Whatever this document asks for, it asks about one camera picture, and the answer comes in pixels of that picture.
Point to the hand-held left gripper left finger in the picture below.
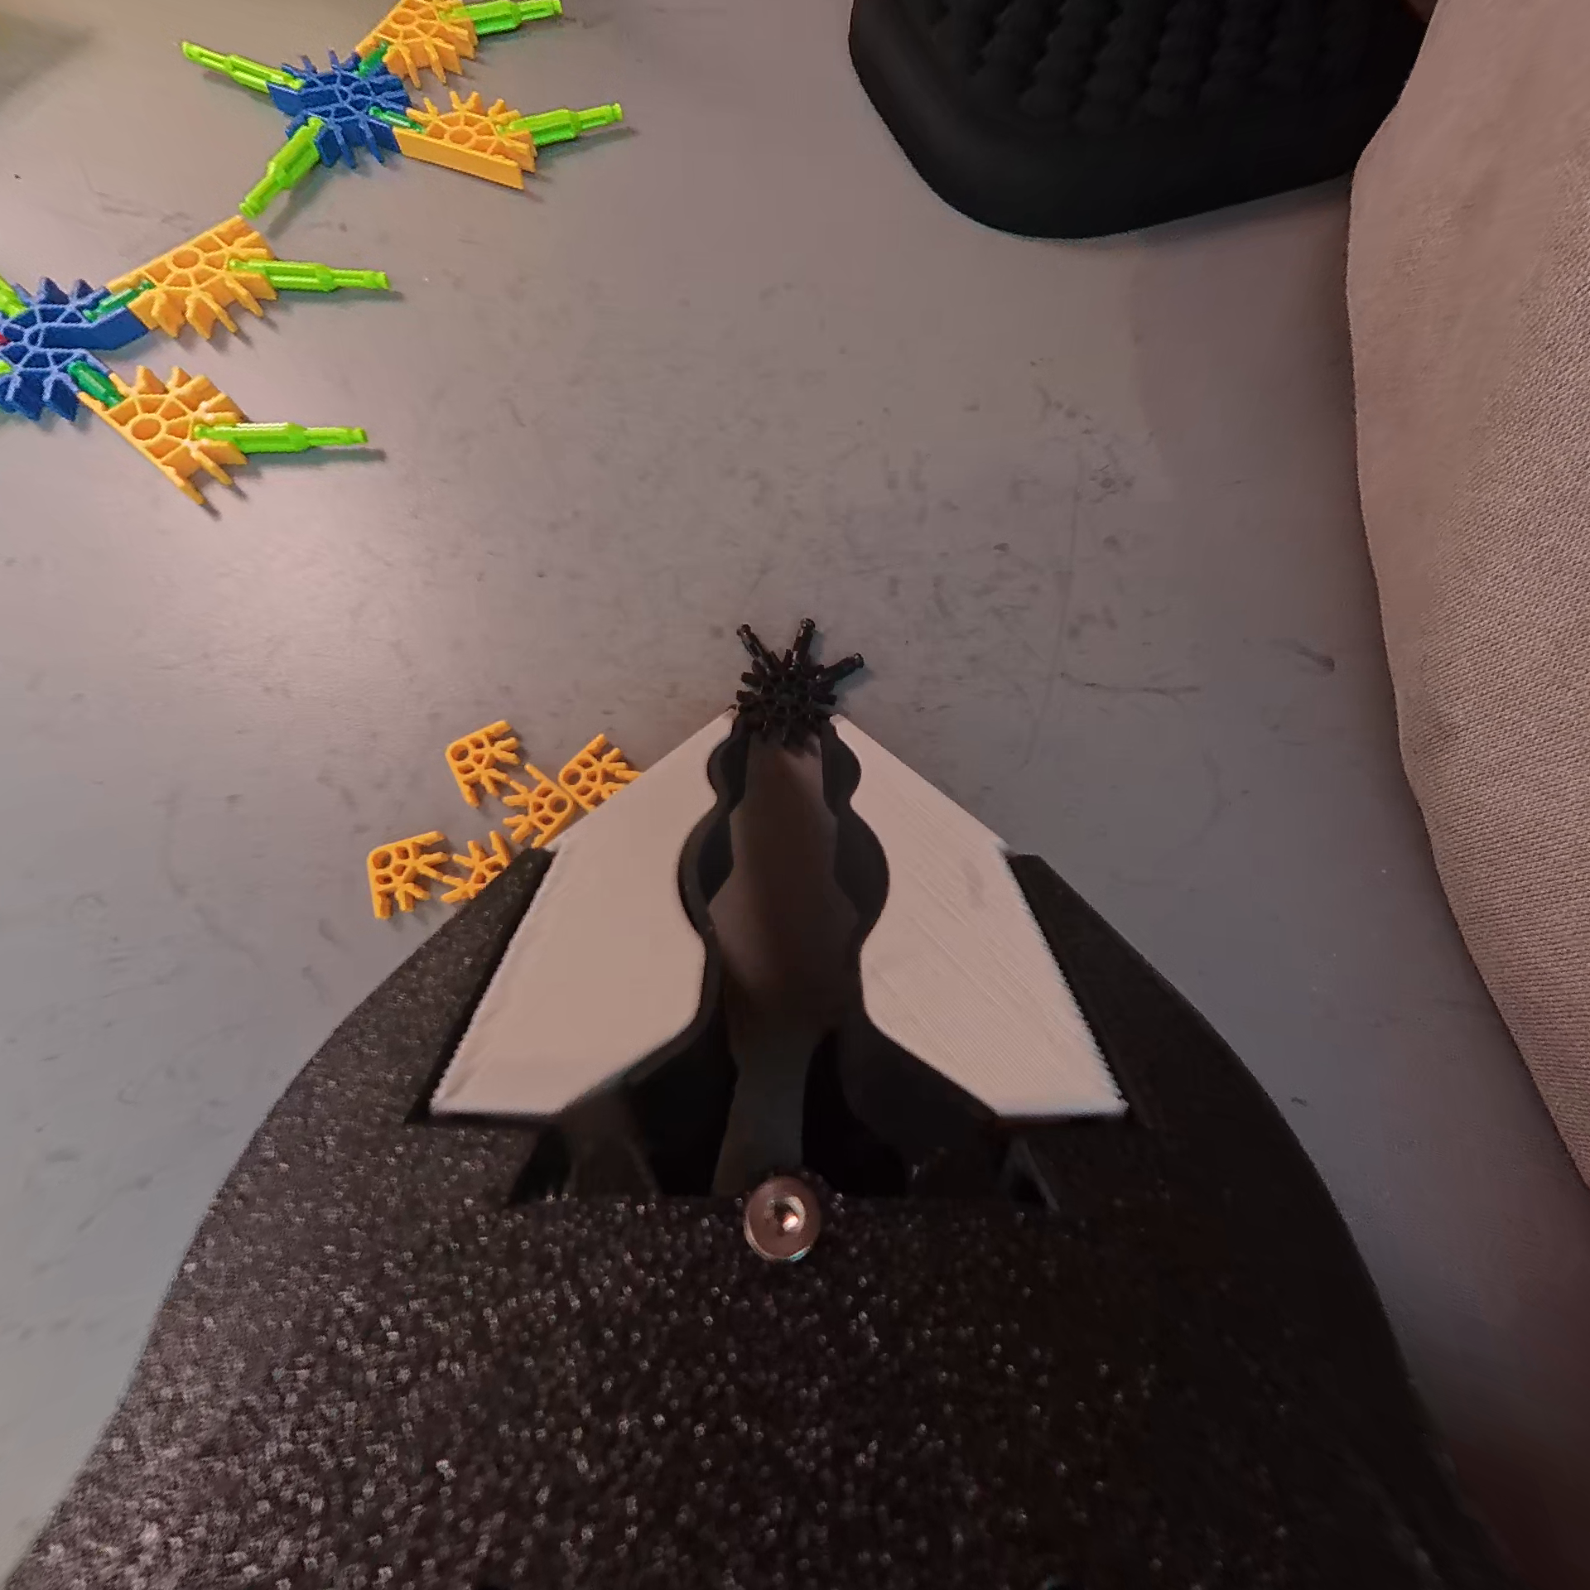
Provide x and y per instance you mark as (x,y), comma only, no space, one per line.
(583,970)

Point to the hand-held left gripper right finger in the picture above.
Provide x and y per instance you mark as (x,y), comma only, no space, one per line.
(980,982)

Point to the orange fan connector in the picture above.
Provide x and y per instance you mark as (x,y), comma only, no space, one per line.
(479,760)
(598,772)
(403,878)
(539,808)
(479,866)

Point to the black snowflake connector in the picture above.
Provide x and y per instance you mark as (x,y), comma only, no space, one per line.
(780,700)

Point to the short black rod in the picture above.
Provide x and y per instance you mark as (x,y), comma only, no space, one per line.
(846,668)
(803,641)
(751,649)

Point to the blue green assembly with red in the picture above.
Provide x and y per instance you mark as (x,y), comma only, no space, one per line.
(49,350)

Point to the black padded cushion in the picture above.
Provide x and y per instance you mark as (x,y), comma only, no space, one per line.
(1117,113)

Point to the blue green yellow assembly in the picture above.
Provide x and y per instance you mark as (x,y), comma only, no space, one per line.
(335,107)

